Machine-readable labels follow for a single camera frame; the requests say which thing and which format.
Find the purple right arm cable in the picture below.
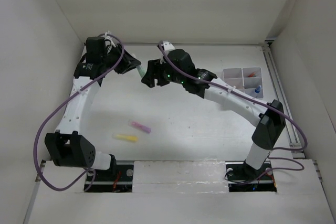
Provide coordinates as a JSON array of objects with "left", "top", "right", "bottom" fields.
[{"left": 157, "top": 41, "right": 308, "bottom": 184}]

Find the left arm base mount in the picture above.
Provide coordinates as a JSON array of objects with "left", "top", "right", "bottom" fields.
[{"left": 83, "top": 161, "right": 134, "bottom": 193}]

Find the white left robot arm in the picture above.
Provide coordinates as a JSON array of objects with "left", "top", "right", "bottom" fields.
[{"left": 45, "top": 33, "right": 141, "bottom": 180}]

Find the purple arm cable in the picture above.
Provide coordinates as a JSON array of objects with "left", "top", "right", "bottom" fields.
[
  {"left": 33, "top": 34, "right": 124, "bottom": 192},
  {"left": 157, "top": 41, "right": 308, "bottom": 184}
]

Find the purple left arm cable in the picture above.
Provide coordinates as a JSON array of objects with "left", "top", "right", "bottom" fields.
[{"left": 33, "top": 34, "right": 124, "bottom": 192}]

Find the green highlighter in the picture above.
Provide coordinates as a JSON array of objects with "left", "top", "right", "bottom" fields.
[{"left": 136, "top": 65, "right": 146, "bottom": 78}]

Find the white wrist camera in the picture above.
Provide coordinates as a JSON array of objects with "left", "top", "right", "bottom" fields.
[
  {"left": 100, "top": 32, "right": 115, "bottom": 47},
  {"left": 158, "top": 41, "right": 175, "bottom": 54}
]

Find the aluminium rail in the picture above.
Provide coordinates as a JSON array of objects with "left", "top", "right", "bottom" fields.
[{"left": 261, "top": 40, "right": 301, "bottom": 148}]

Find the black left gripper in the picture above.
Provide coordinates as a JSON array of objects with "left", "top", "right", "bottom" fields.
[{"left": 101, "top": 44, "right": 140, "bottom": 74}]

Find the white divided organizer right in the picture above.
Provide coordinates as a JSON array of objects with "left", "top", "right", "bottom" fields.
[{"left": 242, "top": 67, "right": 264, "bottom": 99}]

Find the blue capped glue bottle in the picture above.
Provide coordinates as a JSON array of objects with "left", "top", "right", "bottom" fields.
[{"left": 254, "top": 85, "right": 262, "bottom": 96}]

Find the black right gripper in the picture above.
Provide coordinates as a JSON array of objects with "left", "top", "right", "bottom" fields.
[{"left": 141, "top": 58, "right": 185, "bottom": 88}]

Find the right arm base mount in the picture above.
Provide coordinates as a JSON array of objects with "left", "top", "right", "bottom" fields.
[{"left": 224, "top": 161, "right": 277, "bottom": 193}]

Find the white divided organizer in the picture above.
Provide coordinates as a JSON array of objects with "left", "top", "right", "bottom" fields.
[
  {"left": 242, "top": 67, "right": 264, "bottom": 99},
  {"left": 223, "top": 68, "right": 244, "bottom": 89}
]

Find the white divided organizer left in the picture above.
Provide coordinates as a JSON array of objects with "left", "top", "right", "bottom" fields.
[{"left": 223, "top": 68, "right": 244, "bottom": 89}]

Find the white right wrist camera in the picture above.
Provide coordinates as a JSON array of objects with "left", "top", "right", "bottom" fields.
[{"left": 158, "top": 41, "right": 175, "bottom": 54}]

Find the yellow highlighter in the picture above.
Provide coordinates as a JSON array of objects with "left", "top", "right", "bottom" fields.
[{"left": 113, "top": 134, "right": 138, "bottom": 143}]

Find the pink highlighter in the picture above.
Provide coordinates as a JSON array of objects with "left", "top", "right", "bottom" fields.
[{"left": 129, "top": 121, "right": 152, "bottom": 134}]

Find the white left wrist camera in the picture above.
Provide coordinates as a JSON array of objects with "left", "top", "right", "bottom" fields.
[{"left": 100, "top": 32, "right": 115, "bottom": 47}]

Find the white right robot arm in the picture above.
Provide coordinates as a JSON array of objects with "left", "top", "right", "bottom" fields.
[{"left": 141, "top": 49, "right": 286, "bottom": 179}]

